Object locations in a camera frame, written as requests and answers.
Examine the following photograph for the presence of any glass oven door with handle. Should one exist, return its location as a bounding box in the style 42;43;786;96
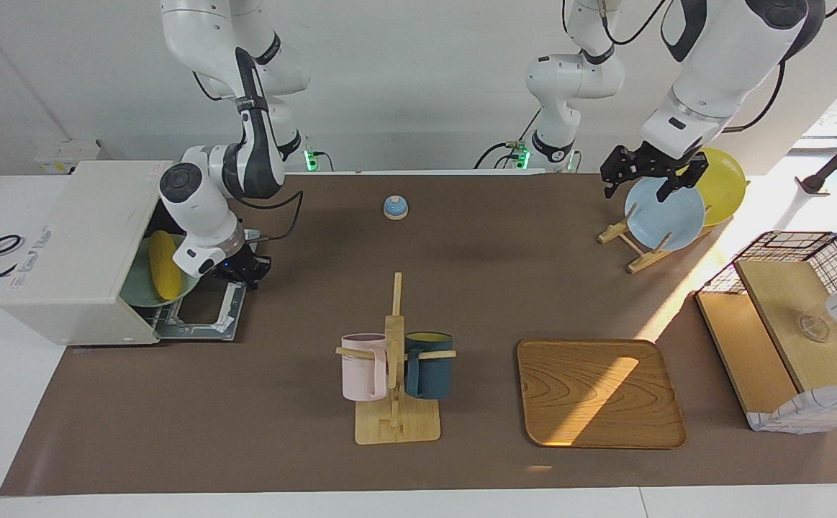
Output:
153;279;248;342

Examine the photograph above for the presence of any yellow corn cob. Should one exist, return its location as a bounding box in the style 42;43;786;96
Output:
148;230;183;301

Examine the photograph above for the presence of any light green plate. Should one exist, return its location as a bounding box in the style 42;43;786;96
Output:
119;234;201;309

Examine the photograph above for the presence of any white toaster oven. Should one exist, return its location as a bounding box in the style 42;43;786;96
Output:
0;160;176;347

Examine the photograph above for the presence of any light blue plate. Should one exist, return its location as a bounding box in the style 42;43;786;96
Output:
624;175;707;252

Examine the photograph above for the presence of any yellow plate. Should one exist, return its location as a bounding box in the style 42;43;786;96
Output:
688;147;748;227

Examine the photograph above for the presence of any wooden plate rack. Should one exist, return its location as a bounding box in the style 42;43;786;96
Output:
598;201;714;274

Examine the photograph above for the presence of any brown table mat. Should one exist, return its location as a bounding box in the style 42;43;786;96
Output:
0;173;837;497

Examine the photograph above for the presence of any pink mug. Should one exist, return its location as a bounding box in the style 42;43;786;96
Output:
340;332;389;402

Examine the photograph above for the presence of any plain wooden board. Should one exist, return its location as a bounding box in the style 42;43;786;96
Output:
695;291;800;414

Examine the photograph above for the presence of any dark blue mug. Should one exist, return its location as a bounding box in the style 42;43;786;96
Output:
404;331;455;401

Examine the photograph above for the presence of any wooden mug rack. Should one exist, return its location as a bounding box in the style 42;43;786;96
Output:
335;271;457;445

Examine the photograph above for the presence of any wooden tray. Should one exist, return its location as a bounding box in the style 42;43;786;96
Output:
517;338;687;450

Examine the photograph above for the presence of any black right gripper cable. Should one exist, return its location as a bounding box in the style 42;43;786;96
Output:
235;188;304;242

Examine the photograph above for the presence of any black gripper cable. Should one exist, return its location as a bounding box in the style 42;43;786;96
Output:
722;61;786;134
235;188;304;242

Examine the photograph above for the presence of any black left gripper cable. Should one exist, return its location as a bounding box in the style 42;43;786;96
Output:
722;61;786;134

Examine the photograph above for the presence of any white wall socket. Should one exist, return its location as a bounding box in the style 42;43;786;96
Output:
33;140;102;175

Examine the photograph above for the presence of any wire basket with cloth liner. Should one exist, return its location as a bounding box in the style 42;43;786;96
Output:
695;230;837;434

